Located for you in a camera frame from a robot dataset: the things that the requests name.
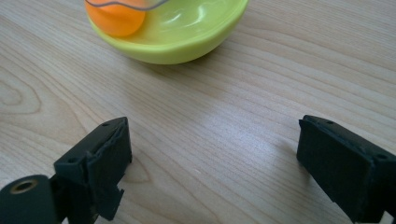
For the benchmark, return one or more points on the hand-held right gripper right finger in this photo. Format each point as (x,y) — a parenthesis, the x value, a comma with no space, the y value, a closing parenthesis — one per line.
(345,168)

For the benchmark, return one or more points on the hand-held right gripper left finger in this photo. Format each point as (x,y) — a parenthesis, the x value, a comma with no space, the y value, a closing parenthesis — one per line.
(102,161)

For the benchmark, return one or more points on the orange ball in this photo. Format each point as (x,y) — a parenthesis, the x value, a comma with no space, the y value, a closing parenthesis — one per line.
(116,20)

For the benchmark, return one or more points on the lime green plastic bowl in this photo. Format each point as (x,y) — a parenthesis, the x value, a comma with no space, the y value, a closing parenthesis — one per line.
(183,34)

